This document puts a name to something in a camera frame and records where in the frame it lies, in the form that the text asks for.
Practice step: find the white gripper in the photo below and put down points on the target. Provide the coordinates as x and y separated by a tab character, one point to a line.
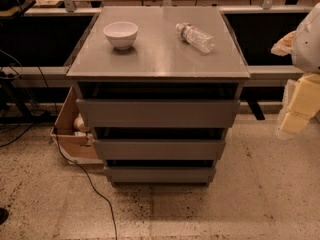
308	47

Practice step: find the grey drawer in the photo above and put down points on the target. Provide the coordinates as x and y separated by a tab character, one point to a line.
158	114
159	149
160	175

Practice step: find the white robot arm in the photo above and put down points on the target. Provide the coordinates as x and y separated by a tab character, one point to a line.
306	44

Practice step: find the grey drawer cabinet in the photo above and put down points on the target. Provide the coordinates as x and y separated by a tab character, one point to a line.
159	66

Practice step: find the grey top drawer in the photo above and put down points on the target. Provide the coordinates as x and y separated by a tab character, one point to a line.
158	114

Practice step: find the grey bottom drawer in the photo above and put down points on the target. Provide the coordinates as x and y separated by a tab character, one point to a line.
160	175

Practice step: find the clear plastic water bottle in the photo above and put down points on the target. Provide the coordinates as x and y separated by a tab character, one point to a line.
199	39

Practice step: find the white ceramic bowl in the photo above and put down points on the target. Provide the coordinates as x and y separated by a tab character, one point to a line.
121	35

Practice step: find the white cup in box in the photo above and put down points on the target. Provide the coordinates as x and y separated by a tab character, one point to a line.
79	124

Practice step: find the brown cardboard box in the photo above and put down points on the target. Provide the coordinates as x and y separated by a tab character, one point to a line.
75	145

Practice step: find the black shoe tip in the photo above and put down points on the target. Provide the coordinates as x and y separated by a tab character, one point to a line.
3	215

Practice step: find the grey metal rail frame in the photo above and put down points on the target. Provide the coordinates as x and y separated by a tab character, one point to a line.
39	45

